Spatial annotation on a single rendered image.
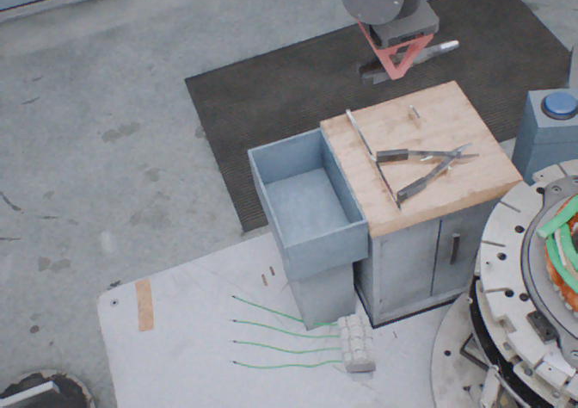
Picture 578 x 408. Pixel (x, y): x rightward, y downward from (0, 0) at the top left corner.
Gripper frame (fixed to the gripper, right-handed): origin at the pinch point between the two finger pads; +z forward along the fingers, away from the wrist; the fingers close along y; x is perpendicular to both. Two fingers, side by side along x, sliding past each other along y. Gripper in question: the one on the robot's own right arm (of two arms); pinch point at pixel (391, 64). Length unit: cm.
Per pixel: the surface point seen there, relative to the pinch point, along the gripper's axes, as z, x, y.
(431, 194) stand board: 12.1, 0.5, 11.5
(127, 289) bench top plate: 40, -44, -8
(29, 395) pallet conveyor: 39, -61, 5
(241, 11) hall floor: 121, 8, -168
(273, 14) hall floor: 121, 20, -161
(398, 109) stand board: 12.3, 2.6, -3.3
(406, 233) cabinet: 17.6, -3.1, 12.5
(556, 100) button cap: 14.6, 23.4, 2.0
